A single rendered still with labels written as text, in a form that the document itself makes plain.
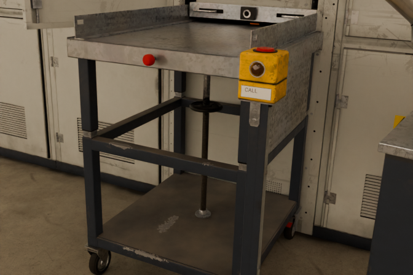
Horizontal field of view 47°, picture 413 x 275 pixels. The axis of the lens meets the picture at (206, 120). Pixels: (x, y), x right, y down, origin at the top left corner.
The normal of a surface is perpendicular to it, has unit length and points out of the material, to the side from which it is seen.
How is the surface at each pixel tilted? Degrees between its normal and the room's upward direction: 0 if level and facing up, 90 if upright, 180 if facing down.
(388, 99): 90
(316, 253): 0
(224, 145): 90
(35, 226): 0
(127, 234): 0
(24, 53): 90
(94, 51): 90
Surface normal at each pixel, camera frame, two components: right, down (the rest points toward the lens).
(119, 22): 0.90, 0.15
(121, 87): -0.44, 0.26
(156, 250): 0.03, -0.95
